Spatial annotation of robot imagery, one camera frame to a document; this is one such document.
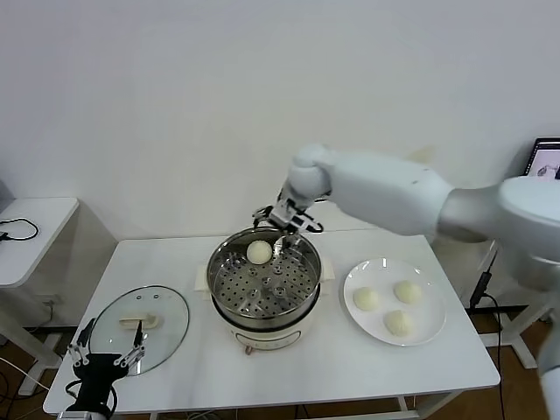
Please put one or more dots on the stainless steel steamer basket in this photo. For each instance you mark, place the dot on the stainless steel steamer basket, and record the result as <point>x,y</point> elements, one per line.
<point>262,302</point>

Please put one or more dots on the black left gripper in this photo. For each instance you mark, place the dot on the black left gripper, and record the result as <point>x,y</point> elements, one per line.
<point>98,372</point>

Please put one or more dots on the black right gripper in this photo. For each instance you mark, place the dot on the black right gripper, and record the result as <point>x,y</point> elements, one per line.
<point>286,214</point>

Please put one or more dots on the grey open laptop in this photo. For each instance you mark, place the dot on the grey open laptop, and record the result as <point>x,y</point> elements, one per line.
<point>547,157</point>

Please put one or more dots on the white round plate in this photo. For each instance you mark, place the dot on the white round plate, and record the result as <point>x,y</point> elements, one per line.
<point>429,315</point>

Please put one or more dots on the white side desk with laptop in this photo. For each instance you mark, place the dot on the white side desk with laptop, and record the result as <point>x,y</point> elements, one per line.
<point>526,350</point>

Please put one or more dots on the cream electric cooker pot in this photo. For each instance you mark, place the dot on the cream electric cooker pot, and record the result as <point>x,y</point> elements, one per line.
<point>262,339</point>

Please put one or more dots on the white steamed baozi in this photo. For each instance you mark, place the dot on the white steamed baozi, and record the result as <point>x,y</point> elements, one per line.
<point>399,324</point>
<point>259,252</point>
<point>366,299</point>
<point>408,291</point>

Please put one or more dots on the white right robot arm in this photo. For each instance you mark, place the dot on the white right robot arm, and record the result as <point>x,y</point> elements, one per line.
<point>385,197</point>

